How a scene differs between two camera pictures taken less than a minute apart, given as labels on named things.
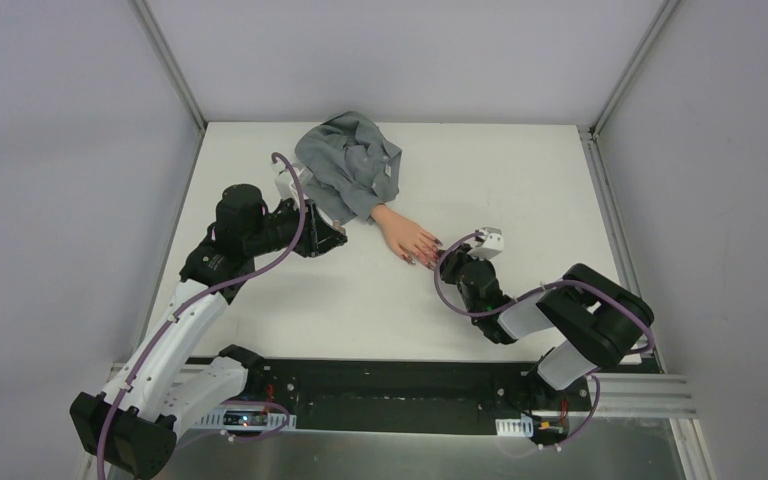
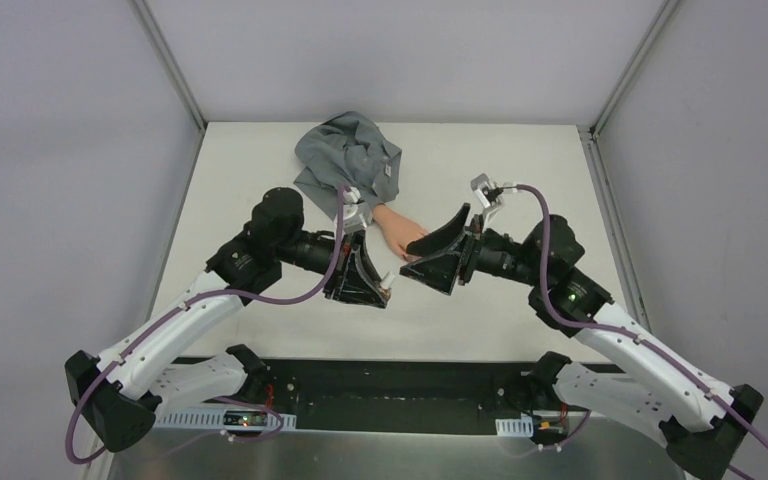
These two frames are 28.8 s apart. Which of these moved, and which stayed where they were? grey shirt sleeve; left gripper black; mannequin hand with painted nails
Moved: left gripper black
Stayed: grey shirt sleeve; mannequin hand with painted nails
